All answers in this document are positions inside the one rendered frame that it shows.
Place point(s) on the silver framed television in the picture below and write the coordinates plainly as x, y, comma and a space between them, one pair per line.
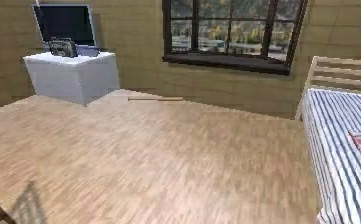
65, 25

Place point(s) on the wooden baseball bat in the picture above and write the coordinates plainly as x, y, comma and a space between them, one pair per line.
154, 99

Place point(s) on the dark framed window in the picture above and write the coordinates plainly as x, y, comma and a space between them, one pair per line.
233, 31

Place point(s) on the white cabinet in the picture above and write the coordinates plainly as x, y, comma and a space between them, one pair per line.
71, 76

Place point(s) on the small black radio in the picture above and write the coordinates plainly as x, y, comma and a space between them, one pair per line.
63, 47

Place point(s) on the wooden bed with striped sheet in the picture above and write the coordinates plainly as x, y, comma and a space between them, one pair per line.
341, 146

